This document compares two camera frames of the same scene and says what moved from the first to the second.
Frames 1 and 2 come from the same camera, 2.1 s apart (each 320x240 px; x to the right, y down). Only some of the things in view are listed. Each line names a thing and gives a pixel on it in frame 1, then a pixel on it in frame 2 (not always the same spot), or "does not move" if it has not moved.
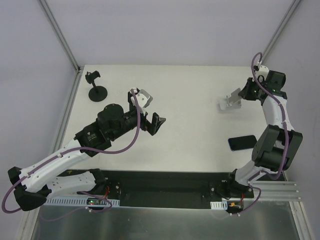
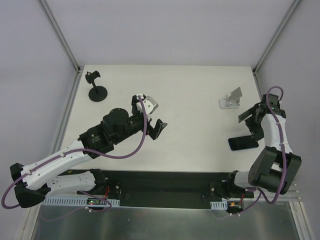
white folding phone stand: [233, 101] does not move
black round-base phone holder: [97, 93] does not move
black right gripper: [246, 92] → [253, 121]
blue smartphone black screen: [241, 143] does not move
